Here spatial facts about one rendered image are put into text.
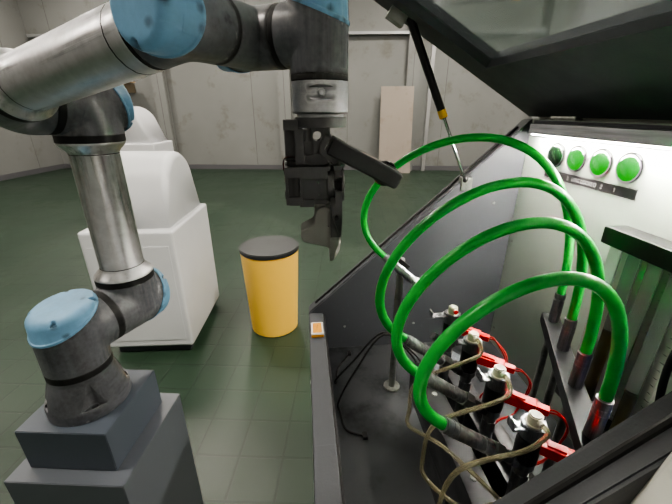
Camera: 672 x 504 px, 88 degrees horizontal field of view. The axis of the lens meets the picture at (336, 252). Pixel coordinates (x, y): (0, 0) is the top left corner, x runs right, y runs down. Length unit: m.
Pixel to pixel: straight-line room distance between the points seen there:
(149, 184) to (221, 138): 7.88
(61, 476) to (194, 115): 9.70
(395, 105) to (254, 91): 3.53
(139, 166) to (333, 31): 1.97
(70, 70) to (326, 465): 0.64
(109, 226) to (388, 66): 9.03
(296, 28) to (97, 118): 0.43
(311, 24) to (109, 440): 0.80
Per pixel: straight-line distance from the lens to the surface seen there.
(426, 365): 0.38
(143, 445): 0.95
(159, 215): 2.26
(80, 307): 0.81
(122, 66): 0.50
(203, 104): 10.21
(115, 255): 0.85
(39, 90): 0.62
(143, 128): 5.90
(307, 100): 0.48
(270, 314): 2.42
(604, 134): 0.77
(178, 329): 2.46
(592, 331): 0.58
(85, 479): 0.95
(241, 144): 9.95
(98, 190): 0.81
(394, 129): 9.22
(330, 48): 0.48
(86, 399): 0.88
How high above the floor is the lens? 1.47
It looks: 22 degrees down
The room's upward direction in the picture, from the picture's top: straight up
